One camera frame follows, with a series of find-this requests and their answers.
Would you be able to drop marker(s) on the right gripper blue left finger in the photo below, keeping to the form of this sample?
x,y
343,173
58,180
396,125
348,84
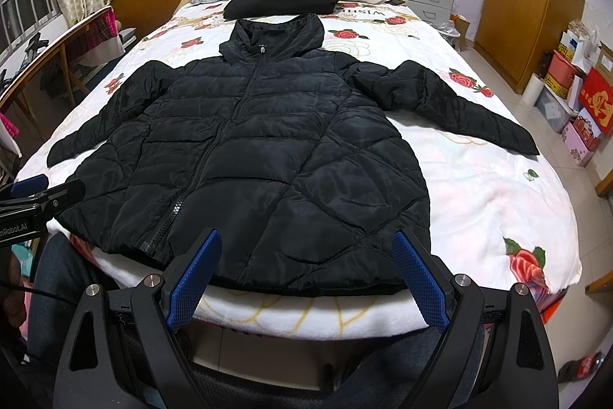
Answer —
x,y
187,276

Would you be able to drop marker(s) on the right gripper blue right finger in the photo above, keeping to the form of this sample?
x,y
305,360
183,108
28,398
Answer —
x,y
426,280

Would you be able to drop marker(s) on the black puffer jacket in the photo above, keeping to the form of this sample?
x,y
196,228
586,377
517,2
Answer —
x,y
281,146

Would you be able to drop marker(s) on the person's jeans leg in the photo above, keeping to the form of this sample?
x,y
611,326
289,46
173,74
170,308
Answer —
x,y
65,274

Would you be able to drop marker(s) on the white floral bed blanket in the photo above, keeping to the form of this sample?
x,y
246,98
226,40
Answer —
x,y
497,216

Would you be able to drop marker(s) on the wooden desk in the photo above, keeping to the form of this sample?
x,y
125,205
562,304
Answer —
x,y
92,42

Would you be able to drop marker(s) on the red gift box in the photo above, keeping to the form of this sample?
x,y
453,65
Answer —
x,y
596,96

